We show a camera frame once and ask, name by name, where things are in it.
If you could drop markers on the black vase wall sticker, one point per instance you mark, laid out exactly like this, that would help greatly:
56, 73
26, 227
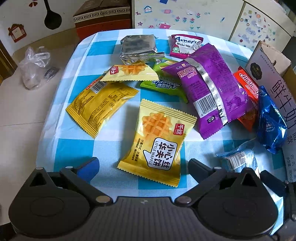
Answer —
52, 19

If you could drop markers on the red house wall sticker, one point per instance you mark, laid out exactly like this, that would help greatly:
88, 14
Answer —
17, 32

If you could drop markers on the pink snack packet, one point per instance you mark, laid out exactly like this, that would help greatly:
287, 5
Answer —
185, 46

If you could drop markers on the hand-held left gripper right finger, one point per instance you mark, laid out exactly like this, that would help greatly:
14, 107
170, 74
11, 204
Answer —
198, 168

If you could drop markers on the blue white checkered tablecloth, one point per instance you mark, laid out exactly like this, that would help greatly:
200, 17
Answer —
76, 143

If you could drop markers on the silver foil snack packet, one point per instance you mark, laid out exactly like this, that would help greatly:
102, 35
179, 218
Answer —
138, 47

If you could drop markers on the green snack packet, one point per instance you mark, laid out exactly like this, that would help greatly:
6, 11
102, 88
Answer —
161, 84

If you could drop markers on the clear plastic bag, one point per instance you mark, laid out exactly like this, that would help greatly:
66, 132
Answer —
32, 69

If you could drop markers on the pale blue clear packet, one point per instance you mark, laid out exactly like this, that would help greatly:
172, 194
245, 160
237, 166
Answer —
238, 157

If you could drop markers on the red brown patterned carton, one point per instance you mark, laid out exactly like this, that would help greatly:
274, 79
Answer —
101, 20

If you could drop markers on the purple snack packet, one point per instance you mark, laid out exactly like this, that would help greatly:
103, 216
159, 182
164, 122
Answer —
205, 88

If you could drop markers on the wooden door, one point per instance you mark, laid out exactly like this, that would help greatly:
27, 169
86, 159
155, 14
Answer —
5, 60

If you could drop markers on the yellow packet with barcode label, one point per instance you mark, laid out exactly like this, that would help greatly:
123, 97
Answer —
101, 106

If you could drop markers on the small yellow waffle packet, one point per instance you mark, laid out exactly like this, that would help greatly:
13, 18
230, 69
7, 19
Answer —
131, 70

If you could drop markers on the orange-red noodle snack packet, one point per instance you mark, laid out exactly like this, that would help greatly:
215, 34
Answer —
248, 88

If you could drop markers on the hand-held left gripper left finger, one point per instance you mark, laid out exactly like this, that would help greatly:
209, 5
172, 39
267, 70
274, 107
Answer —
90, 166

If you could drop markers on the cardboard box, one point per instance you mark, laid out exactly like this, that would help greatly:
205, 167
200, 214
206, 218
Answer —
266, 67

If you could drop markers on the dark blue snack packet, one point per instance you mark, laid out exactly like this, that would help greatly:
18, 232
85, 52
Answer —
270, 125

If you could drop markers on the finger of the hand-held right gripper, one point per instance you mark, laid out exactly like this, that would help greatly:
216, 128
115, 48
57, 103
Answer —
274, 184

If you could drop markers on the large yellow waffle packet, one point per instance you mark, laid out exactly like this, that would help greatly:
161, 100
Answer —
157, 143

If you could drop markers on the cream cabinet with stickers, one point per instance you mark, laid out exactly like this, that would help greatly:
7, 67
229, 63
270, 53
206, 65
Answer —
185, 14

